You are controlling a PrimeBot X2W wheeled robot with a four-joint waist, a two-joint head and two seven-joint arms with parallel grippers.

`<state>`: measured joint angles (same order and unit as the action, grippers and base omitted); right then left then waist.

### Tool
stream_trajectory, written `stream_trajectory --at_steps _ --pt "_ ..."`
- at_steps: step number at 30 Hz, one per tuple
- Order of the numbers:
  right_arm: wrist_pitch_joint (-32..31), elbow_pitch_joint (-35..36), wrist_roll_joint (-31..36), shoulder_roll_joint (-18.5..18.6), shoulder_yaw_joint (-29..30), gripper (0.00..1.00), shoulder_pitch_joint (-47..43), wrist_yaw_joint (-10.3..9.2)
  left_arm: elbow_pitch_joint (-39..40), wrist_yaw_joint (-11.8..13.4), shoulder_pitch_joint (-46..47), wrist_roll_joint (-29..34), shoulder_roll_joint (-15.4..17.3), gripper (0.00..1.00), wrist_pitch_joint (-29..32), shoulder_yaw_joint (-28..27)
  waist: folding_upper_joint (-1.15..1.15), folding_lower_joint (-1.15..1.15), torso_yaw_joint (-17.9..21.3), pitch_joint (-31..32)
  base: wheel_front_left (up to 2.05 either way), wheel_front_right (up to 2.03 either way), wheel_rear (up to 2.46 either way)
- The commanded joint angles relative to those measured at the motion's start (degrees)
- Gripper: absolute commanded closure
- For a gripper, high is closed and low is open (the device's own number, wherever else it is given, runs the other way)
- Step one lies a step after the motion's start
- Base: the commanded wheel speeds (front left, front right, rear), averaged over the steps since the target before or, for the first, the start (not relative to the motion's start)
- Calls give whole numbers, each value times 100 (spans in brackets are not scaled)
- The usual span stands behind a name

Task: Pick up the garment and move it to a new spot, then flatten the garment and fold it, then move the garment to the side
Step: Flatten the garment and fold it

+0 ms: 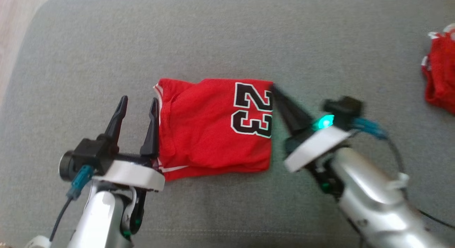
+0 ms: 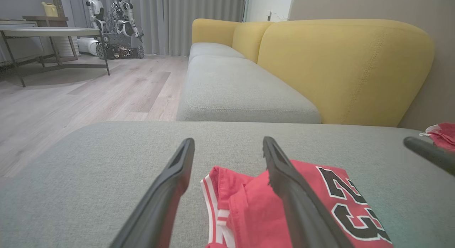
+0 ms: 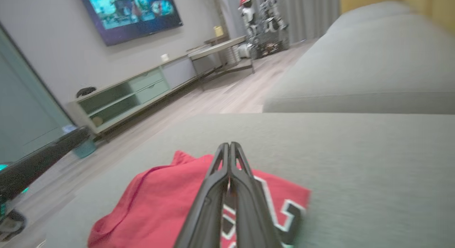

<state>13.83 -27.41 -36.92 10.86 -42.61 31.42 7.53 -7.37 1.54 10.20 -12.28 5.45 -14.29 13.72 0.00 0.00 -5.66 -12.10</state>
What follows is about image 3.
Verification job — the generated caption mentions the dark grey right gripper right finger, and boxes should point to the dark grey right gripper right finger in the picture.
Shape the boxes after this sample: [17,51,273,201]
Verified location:
[230,142,285,248]

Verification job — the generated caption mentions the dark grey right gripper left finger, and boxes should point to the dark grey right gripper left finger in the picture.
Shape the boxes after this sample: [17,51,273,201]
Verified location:
[173,142,231,248]

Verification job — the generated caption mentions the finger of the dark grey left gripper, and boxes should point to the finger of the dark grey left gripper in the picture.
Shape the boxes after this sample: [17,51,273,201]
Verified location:
[0,126,91,202]

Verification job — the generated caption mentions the red jersey with white sleeves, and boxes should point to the red jersey with white sleeves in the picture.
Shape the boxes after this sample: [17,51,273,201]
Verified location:
[87,150,311,248]

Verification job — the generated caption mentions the teal waste bin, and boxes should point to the teal waste bin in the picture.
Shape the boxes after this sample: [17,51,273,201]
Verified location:
[71,138,97,159]

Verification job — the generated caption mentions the teal glass partition panel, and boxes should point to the teal glass partition panel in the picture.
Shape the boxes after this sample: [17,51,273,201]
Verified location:
[0,22,75,165]

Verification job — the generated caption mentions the black object on cabinet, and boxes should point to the black object on cabinet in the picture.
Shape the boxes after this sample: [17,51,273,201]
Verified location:
[76,86,97,98]

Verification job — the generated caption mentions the long low tv cabinet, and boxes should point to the long low tv cabinet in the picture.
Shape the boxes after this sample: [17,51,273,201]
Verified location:
[66,45,223,136]

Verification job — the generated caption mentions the white ribbed plant pot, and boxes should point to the white ribbed plant pot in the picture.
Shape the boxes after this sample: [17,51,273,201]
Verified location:
[227,47,242,65]

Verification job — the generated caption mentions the grey coffee table black legs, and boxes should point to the grey coffee table black legs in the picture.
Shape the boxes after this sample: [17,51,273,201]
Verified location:
[188,36,256,90]

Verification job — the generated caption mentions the white small floor device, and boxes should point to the white small floor device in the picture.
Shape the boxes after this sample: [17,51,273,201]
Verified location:
[237,43,252,59]

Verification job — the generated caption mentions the grey wheeled robot cart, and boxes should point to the grey wheeled robot cart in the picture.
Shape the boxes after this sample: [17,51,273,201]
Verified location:
[251,29,290,59]

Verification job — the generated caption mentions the small wooden side table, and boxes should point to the small wooden side table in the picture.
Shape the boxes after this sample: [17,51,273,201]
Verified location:
[204,34,231,64]

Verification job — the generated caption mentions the white robot with santa hat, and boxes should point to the white robot with santa hat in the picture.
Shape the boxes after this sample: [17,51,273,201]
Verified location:
[239,0,258,37]

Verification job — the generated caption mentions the grey pleated curtain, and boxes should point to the grey pleated curtain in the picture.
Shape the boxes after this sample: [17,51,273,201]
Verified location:
[224,0,341,46]

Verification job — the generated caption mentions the small grey sofa seat cushion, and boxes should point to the small grey sofa seat cushion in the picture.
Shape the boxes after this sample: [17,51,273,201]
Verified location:
[325,1,413,33]

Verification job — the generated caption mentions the yellow sofa backrest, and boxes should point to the yellow sofa backrest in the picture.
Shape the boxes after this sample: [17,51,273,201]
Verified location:
[339,0,455,37]

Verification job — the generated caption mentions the wall-mounted television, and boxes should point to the wall-mounted television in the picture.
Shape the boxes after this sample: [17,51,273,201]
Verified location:
[78,0,183,47]

